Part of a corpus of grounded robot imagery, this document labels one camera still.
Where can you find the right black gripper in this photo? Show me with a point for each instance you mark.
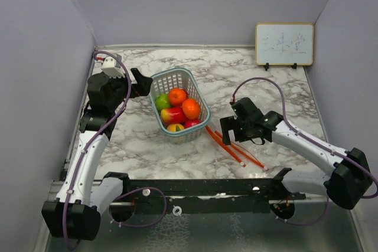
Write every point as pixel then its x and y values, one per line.
pixel 230 123

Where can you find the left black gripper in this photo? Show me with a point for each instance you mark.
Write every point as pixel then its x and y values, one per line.
pixel 143 83

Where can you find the teal white plastic basket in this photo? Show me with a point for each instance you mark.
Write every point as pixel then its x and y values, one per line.
pixel 180 78

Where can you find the orange tangerine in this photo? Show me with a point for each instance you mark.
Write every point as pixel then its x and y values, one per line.
pixel 177 97
pixel 191 109

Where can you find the clear bag orange zipper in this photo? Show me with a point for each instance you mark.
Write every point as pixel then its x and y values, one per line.
pixel 235 150

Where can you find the yellow orange fruit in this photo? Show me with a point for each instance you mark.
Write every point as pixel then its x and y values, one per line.
pixel 176 127

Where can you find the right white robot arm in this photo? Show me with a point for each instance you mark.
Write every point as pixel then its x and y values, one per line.
pixel 344 175

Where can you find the green apple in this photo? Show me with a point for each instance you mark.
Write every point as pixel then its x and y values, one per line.
pixel 162 102

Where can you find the red apple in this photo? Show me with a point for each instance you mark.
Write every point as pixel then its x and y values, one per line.
pixel 191 123

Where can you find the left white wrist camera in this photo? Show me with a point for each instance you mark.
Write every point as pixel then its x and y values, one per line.
pixel 112 68

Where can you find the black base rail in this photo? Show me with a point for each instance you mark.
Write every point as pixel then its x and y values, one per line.
pixel 199 196

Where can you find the small whiteboard wooden frame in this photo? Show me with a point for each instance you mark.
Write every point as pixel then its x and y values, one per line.
pixel 284 44

